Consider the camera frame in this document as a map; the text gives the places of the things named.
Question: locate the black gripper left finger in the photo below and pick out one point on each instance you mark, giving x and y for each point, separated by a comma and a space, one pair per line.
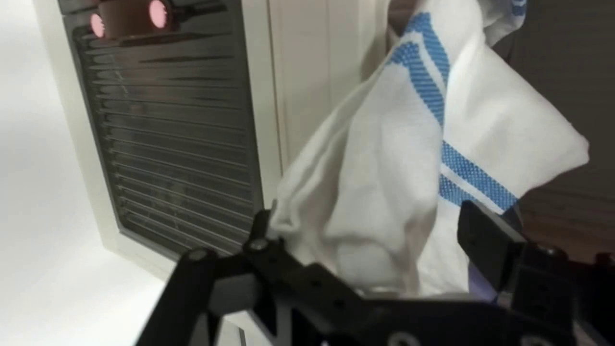
266, 232

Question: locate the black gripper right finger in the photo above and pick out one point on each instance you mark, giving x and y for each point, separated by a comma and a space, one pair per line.
493, 255

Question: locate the white towel with blue stripes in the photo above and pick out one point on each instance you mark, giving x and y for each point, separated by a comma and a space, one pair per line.
385, 159

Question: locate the white three-tier storage cabinet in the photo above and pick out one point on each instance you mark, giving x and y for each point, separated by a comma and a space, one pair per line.
308, 77

